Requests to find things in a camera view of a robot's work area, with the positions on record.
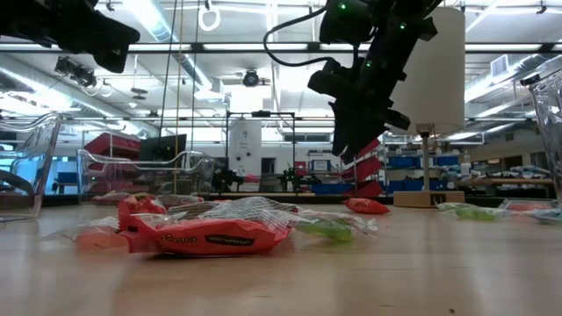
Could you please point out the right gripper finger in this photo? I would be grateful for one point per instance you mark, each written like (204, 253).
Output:
(364, 142)
(344, 140)

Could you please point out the pink candy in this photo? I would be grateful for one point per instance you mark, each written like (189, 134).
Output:
(110, 197)

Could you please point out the clear red candy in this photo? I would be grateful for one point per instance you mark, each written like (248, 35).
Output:
(92, 237)

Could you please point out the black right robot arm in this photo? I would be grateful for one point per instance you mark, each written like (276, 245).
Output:
(351, 22)

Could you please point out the clear wrapped green candy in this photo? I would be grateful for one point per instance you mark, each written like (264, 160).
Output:
(327, 229)
(448, 206)

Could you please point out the red slanted shelf rack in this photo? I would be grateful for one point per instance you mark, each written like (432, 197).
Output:
(369, 169)

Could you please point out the blue storage bin shelf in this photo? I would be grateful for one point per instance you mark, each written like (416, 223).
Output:
(401, 162)

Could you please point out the white shade table lamp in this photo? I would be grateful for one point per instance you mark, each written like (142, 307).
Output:
(439, 88)

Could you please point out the clear plastic bin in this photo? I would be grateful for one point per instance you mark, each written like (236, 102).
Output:
(551, 131)
(131, 175)
(48, 153)

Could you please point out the black flat screen monitor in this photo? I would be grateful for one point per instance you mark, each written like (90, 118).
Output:
(162, 147)

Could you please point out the wooden workbench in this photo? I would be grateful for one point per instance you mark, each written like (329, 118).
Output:
(518, 181)

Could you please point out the large orange Reese's pack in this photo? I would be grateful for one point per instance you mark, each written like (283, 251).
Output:
(206, 239)

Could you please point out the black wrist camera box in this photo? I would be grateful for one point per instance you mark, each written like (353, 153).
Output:
(327, 81)

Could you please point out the black dome ceiling camera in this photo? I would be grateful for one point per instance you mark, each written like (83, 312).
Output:
(250, 78)

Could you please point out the black metal frame stand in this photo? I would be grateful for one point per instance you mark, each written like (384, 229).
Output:
(227, 131)

